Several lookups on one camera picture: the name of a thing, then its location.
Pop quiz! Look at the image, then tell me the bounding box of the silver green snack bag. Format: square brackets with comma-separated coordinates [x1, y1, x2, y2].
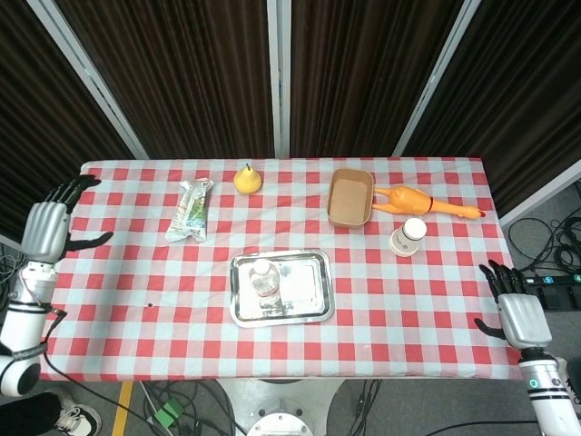
[164, 178, 214, 243]

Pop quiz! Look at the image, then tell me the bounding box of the dark fabric partition panel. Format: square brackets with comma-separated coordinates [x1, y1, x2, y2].
[26, 0, 291, 160]
[0, 0, 149, 237]
[392, 0, 581, 219]
[267, 0, 482, 159]

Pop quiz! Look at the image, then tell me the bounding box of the yellow pear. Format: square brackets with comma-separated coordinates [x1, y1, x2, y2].
[232, 163, 262, 196]

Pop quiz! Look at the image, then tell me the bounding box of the black white sneaker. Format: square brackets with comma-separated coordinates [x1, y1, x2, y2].
[54, 390, 103, 436]

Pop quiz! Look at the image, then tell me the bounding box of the black floor cable bundle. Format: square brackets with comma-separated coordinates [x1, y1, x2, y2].
[507, 216, 581, 274]
[135, 380, 249, 436]

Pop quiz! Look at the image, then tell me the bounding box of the orange rubber chicken toy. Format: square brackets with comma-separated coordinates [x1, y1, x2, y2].
[371, 184, 487, 222]

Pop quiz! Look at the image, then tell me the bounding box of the brown paper food box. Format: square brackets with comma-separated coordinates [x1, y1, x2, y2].
[326, 168, 376, 228]

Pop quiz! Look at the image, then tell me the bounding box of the clear plastic water bottle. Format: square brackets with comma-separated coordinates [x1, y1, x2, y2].
[247, 260, 285, 314]

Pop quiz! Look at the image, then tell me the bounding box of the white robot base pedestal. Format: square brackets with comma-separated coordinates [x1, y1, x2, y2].
[217, 377, 346, 436]

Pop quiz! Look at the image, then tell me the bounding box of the rectangular stainless steel tray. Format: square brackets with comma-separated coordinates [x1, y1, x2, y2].
[229, 248, 336, 329]

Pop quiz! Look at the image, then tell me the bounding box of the black trouser leg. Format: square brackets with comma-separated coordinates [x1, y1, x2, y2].
[0, 392, 63, 436]

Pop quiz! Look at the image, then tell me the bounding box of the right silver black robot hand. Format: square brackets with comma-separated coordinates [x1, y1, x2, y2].
[474, 259, 554, 351]

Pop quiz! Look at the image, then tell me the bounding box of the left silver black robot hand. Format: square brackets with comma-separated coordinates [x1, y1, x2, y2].
[20, 174, 114, 263]

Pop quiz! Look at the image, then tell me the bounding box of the green floor box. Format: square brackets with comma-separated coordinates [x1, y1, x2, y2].
[153, 399, 185, 428]

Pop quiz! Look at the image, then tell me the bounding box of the red white checkered tablecloth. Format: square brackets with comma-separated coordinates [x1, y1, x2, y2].
[38, 157, 527, 382]

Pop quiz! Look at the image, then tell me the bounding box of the black power strip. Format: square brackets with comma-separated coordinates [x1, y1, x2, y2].
[526, 272, 581, 287]

